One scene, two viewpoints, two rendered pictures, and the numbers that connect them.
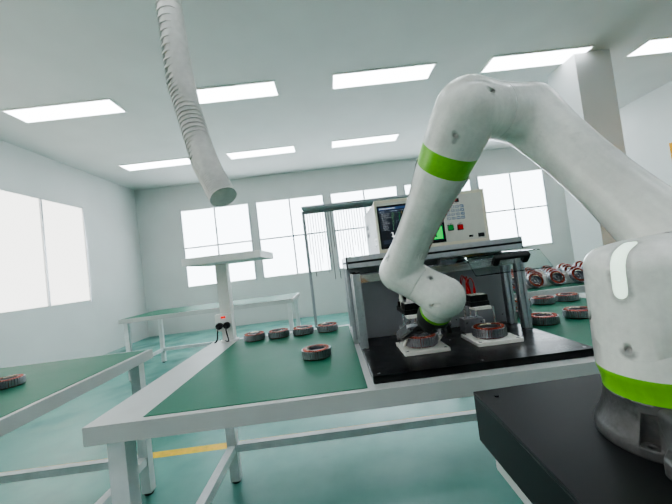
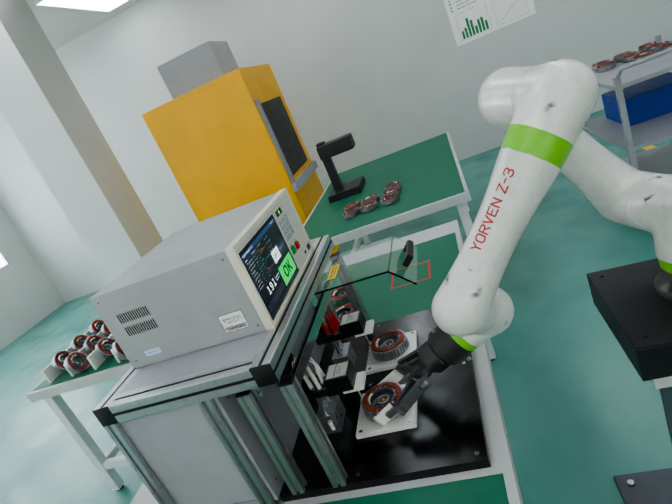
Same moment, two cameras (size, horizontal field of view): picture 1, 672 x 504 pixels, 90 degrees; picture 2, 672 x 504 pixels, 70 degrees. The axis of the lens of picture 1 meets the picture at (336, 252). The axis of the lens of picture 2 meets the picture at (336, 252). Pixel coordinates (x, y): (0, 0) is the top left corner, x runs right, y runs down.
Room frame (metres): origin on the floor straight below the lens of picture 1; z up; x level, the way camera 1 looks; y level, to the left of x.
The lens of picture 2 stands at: (0.81, 0.67, 1.54)
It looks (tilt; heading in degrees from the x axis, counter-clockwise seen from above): 18 degrees down; 289
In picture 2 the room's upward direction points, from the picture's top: 24 degrees counter-clockwise
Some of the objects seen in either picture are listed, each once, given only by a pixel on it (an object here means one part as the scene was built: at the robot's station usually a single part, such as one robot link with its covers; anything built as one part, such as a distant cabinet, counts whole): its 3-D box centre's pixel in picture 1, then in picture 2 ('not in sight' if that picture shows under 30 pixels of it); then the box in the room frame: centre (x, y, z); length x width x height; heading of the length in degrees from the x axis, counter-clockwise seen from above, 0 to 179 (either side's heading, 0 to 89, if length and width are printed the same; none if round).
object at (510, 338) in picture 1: (490, 337); (392, 351); (1.17, -0.50, 0.78); 0.15 x 0.15 x 0.01; 1
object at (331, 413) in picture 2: not in sight; (331, 414); (1.31, -0.25, 0.80); 0.08 x 0.05 x 0.06; 91
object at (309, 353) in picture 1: (316, 352); not in sight; (1.29, 0.12, 0.77); 0.11 x 0.11 x 0.04
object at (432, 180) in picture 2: not in sight; (399, 225); (1.42, -2.75, 0.38); 1.85 x 1.10 x 0.75; 91
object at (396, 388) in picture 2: (420, 339); (384, 401); (1.17, -0.26, 0.80); 0.11 x 0.11 x 0.04
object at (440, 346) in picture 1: (421, 346); (387, 409); (1.17, -0.25, 0.78); 0.15 x 0.15 x 0.01; 1
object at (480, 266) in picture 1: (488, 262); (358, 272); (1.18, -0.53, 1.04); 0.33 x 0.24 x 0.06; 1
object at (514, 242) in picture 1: (419, 254); (236, 312); (1.49, -0.37, 1.09); 0.68 x 0.44 x 0.05; 91
